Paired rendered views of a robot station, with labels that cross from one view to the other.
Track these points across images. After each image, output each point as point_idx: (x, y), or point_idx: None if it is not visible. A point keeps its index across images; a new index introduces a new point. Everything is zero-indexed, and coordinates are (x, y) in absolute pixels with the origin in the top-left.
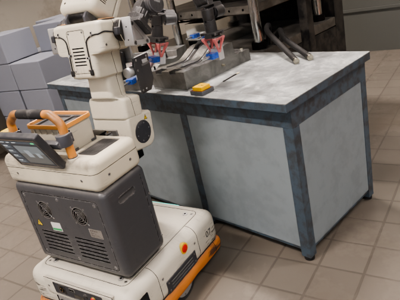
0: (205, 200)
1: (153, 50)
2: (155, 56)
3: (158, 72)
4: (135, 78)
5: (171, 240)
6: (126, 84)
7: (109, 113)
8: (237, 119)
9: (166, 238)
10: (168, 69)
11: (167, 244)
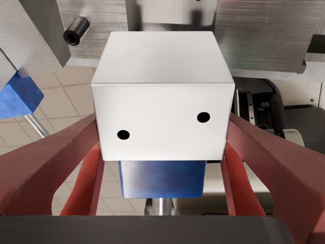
0: None
1: (95, 185)
2: (166, 163)
3: (132, 31)
4: (13, 84)
5: (321, 89)
6: (44, 129)
7: None
8: None
9: (311, 89)
10: (237, 15)
11: (321, 97)
